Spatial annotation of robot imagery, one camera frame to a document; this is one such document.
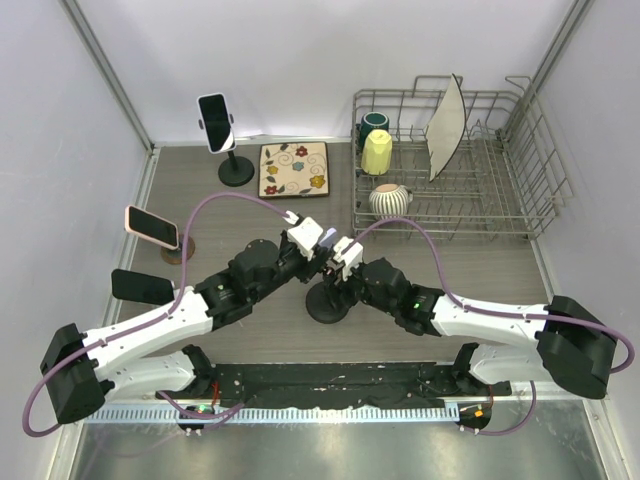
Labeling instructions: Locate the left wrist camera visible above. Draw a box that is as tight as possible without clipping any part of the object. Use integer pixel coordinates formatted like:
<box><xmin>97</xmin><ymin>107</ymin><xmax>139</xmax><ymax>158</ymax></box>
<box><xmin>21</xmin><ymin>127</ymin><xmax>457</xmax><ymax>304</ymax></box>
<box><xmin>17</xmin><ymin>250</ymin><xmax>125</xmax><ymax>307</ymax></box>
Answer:
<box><xmin>284</xmin><ymin>210</ymin><xmax>324</xmax><ymax>261</ymax></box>

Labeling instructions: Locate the lavender case phone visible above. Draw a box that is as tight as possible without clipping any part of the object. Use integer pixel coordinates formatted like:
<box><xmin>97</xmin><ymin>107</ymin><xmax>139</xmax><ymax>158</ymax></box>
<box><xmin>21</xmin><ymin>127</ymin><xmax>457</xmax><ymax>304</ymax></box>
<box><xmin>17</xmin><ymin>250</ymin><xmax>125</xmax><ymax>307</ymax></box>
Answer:
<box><xmin>318</xmin><ymin>227</ymin><xmax>337</xmax><ymax>248</ymax></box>

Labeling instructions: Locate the black phone stand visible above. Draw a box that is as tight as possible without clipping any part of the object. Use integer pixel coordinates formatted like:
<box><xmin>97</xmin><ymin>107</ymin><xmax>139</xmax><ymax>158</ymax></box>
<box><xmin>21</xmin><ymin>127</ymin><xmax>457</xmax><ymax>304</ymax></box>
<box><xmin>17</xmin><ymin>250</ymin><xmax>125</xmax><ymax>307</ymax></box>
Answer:
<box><xmin>305</xmin><ymin>270</ymin><xmax>350</xmax><ymax>325</ymax></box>
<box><xmin>218</xmin><ymin>139</ymin><xmax>255</xmax><ymax>187</ymax></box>

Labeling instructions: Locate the floral square plate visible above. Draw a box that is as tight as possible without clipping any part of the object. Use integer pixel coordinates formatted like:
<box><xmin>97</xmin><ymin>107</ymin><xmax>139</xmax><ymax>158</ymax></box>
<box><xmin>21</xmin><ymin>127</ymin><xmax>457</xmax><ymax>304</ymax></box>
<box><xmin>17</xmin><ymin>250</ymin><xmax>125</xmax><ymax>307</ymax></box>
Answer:
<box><xmin>258</xmin><ymin>141</ymin><xmax>330</xmax><ymax>199</ymax></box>

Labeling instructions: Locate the white cable duct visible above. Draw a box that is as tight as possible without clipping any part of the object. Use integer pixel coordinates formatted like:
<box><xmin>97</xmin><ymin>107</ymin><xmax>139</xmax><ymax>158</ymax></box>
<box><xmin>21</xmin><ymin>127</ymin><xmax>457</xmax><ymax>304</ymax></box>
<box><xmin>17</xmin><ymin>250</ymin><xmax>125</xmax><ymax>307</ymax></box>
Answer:
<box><xmin>85</xmin><ymin>403</ymin><xmax>459</xmax><ymax>425</ymax></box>

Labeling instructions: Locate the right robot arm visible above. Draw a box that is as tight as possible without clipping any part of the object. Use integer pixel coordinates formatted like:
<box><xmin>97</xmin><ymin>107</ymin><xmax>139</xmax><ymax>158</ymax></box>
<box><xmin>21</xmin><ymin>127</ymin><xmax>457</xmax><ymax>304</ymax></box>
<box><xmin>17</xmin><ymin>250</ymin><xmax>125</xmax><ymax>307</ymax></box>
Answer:
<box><xmin>321</xmin><ymin>259</ymin><xmax>617</xmax><ymax>399</ymax></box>

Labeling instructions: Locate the wooden base phone stand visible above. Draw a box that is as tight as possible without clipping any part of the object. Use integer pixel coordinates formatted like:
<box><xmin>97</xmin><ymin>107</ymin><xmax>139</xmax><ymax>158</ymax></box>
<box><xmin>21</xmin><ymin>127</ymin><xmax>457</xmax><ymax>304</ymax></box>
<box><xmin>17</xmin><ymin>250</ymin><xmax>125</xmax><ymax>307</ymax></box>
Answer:
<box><xmin>160</xmin><ymin>236</ymin><xmax>196</xmax><ymax>265</ymax></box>

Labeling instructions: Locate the striped round mug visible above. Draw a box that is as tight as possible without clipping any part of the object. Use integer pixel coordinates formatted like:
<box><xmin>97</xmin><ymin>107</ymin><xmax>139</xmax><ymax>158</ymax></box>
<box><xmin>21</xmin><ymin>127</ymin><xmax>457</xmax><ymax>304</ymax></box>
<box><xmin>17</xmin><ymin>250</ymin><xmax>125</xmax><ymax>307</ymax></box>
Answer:
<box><xmin>368</xmin><ymin>184</ymin><xmax>413</xmax><ymax>220</ymax></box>

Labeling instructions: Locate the black phone on white stand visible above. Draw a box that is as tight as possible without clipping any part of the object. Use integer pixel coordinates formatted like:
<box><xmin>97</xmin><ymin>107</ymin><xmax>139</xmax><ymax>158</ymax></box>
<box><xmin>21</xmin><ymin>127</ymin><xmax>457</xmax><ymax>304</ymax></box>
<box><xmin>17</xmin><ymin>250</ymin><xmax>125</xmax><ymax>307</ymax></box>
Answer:
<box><xmin>111</xmin><ymin>269</ymin><xmax>175</xmax><ymax>306</ymax></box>

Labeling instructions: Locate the dark green mug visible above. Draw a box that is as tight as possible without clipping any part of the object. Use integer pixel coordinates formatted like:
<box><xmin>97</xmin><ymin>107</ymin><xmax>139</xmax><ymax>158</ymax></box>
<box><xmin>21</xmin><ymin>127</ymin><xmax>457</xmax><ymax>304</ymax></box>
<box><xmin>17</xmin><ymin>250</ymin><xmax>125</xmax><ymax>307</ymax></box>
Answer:
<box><xmin>357</xmin><ymin>111</ymin><xmax>389</xmax><ymax>148</ymax></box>

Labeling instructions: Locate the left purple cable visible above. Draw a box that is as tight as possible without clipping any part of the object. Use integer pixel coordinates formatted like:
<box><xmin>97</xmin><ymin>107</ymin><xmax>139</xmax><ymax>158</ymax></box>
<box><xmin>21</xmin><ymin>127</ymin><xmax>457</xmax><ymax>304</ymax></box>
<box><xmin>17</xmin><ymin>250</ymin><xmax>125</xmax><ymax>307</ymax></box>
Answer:
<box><xmin>21</xmin><ymin>192</ymin><xmax>296</xmax><ymax>439</ymax></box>

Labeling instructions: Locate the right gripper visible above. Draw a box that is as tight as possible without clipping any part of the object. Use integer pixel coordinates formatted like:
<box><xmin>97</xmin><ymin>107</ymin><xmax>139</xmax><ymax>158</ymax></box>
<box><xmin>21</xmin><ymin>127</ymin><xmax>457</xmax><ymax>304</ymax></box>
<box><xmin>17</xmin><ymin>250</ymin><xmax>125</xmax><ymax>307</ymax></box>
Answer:
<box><xmin>318</xmin><ymin>257</ymin><xmax>398</xmax><ymax>317</ymax></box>

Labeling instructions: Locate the yellow faceted cup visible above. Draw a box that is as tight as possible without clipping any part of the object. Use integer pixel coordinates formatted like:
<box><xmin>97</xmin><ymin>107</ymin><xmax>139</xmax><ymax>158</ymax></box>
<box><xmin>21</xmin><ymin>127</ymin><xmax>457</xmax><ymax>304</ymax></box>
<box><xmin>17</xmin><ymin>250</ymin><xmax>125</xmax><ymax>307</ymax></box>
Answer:
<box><xmin>361</xmin><ymin>129</ymin><xmax>393</xmax><ymax>175</ymax></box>

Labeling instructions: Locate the metal dish rack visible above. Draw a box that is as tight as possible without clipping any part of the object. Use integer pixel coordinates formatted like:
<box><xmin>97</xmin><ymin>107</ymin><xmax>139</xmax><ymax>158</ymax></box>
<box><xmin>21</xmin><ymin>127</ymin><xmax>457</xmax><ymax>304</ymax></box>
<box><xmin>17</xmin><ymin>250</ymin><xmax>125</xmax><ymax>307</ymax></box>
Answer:
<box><xmin>351</xmin><ymin>75</ymin><xmax>573</xmax><ymax>240</ymax></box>

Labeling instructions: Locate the white phone stand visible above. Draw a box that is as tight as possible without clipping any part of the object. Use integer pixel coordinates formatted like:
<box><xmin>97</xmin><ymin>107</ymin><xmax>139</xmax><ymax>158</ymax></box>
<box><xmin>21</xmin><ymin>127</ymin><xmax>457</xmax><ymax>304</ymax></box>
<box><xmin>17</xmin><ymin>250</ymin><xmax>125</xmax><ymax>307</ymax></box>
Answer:
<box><xmin>197</xmin><ymin>93</ymin><xmax>235</xmax><ymax>154</ymax></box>

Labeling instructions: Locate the white curved plate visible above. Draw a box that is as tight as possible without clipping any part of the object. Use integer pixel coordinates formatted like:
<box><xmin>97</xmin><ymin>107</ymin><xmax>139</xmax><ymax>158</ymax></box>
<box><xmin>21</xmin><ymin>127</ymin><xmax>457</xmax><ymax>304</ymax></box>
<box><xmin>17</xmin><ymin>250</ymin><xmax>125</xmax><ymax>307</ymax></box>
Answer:
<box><xmin>425</xmin><ymin>74</ymin><xmax>466</xmax><ymax>182</ymax></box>

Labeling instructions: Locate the pink case phone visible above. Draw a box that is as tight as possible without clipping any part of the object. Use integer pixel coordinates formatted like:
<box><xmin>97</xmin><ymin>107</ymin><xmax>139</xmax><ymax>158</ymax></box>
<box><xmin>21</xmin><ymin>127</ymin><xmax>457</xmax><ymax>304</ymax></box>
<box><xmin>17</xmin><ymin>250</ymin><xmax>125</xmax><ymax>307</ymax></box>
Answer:
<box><xmin>124</xmin><ymin>205</ymin><xmax>180</xmax><ymax>250</ymax></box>

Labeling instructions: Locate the black mounting base plate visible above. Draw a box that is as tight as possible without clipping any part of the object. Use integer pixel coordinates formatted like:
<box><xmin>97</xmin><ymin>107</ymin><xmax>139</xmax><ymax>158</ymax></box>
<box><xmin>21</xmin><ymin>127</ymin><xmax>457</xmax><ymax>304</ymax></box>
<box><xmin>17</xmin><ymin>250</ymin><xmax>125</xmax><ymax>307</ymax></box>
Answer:
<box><xmin>168</xmin><ymin>362</ymin><xmax>512</xmax><ymax>410</ymax></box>

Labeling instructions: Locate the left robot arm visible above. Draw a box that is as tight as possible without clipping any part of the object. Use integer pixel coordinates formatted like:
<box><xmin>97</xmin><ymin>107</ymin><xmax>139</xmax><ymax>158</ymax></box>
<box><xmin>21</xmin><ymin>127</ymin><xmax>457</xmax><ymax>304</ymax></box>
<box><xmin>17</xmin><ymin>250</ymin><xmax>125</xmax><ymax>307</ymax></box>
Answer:
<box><xmin>40</xmin><ymin>233</ymin><xmax>333</xmax><ymax>424</ymax></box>

